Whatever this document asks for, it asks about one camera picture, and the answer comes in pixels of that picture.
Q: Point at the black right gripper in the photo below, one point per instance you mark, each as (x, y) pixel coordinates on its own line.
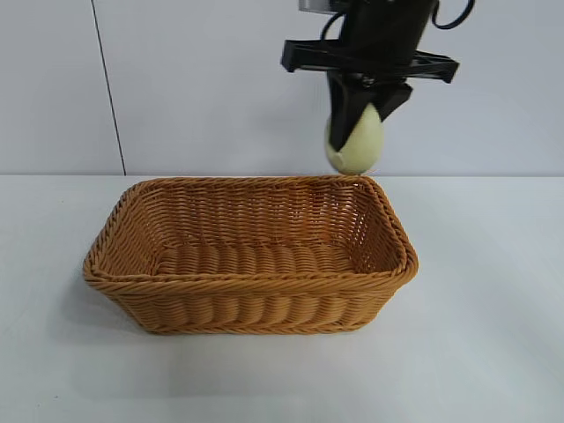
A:
(383, 39)

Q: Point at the pale egg yolk pastry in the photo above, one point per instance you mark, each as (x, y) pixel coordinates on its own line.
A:
(361, 150)

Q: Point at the brown woven wicker basket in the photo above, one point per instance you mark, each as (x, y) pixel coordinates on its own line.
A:
(264, 264)

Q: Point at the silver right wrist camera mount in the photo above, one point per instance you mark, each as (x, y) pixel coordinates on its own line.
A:
(313, 4)

